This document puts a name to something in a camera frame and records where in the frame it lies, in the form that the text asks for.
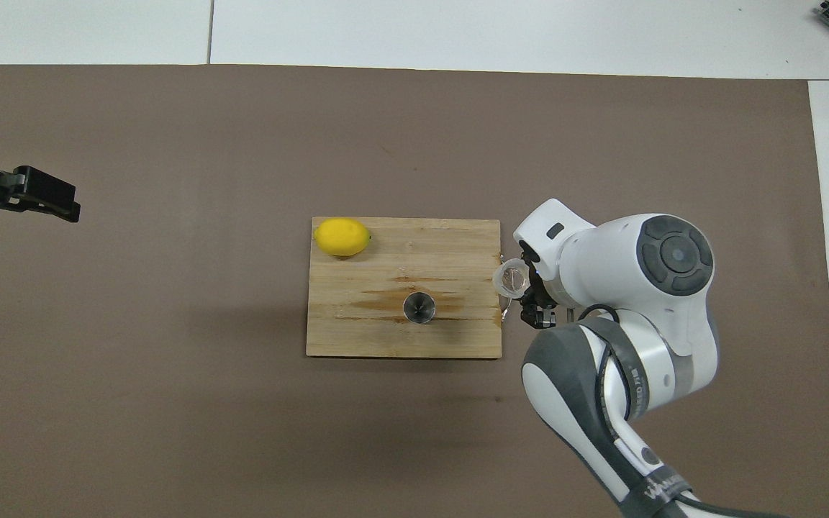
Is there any frosted glass cup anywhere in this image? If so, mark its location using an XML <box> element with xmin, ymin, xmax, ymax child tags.
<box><xmin>493</xmin><ymin>261</ymin><xmax>530</xmax><ymax>299</ymax></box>

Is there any steel double jigger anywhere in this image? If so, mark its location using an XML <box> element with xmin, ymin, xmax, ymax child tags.
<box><xmin>403</xmin><ymin>291</ymin><xmax>435</xmax><ymax>324</ymax></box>

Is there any wooden cutting board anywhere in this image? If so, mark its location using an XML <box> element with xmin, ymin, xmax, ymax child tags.
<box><xmin>306</xmin><ymin>218</ymin><xmax>503</xmax><ymax>359</ymax></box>

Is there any brown table mat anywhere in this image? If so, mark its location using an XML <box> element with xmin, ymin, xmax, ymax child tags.
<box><xmin>0</xmin><ymin>63</ymin><xmax>829</xmax><ymax>518</ymax></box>

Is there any yellow lemon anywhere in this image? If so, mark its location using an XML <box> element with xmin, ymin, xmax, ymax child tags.
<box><xmin>314</xmin><ymin>218</ymin><xmax>372</xmax><ymax>258</ymax></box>

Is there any metal cutting board handle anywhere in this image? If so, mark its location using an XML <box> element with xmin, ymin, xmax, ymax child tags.
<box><xmin>498</xmin><ymin>253</ymin><xmax>512</xmax><ymax>322</ymax></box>

